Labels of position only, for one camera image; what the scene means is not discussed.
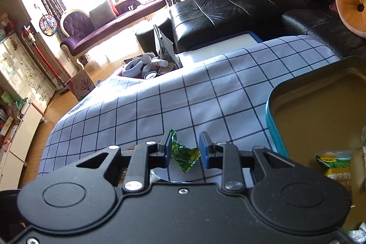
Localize box of shoes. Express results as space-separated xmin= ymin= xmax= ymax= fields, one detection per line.
xmin=118 ymin=52 xmax=178 ymax=81

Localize light grey cushion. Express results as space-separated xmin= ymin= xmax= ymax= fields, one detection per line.
xmin=89 ymin=0 xmax=116 ymax=29

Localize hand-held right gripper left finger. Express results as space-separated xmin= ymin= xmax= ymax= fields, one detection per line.
xmin=76 ymin=131 xmax=173 ymax=194

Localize blue checked tablecloth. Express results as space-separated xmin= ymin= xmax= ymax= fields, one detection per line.
xmin=37 ymin=35 xmax=341 ymax=184

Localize purple chaise longue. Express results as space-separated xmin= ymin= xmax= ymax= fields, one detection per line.
xmin=59 ymin=0 xmax=168 ymax=67

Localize cabinet top ornaments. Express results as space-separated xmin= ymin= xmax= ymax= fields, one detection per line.
xmin=0 ymin=12 xmax=16 ymax=41

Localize green foil candy packet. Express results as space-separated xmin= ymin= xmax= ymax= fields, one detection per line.
xmin=171 ymin=130 xmax=201 ymax=174

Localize low white cabinet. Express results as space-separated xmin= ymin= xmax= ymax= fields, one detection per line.
xmin=0 ymin=102 xmax=45 ymax=190

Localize round orange plush cushion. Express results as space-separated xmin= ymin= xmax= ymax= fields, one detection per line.
xmin=336 ymin=0 xmax=366 ymax=39

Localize black framed panel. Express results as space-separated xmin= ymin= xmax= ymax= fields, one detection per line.
xmin=153 ymin=24 xmax=184 ymax=69

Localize red stick vacuum cleaner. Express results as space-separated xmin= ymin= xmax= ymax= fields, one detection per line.
xmin=22 ymin=25 xmax=67 ymax=94

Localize green yellow snack packet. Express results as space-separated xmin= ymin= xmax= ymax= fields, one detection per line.
xmin=315 ymin=150 xmax=352 ymax=191

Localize tree print paper bag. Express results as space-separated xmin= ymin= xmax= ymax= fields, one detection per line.
xmin=66 ymin=70 xmax=96 ymax=102

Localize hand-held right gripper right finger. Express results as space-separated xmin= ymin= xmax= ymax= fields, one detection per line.
xmin=199 ymin=131 xmax=295 ymax=193

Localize white board blue edge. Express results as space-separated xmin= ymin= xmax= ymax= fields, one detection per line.
xmin=176 ymin=30 xmax=263 ymax=64

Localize teal tin box gold inside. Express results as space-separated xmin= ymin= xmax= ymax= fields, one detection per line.
xmin=265 ymin=56 xmax=366 ymax=230

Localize round colourful wall board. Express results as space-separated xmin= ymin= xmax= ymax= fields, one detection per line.
xmin=38 ymin=14 xmax=59 ymax=36

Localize white cabinet rabbit print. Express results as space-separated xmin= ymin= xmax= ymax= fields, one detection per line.
xmin=0 ymin=31 xmax=56 ymax=116

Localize black ottoman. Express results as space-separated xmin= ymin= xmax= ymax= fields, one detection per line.
xmin=135 ymin=17 xmax=172 ymax=54

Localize colourful clutter pile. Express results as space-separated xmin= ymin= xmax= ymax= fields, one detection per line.
xmin=0 ymin=91 xmax=26 ymax=144

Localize red cushion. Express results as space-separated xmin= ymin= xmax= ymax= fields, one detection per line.
xmin=109 ymin=0 xmax=121 ymax=17

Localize black leather sofa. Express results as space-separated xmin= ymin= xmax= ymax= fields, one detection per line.
xmin=170 ymin=0 xmax=366 ymax=59

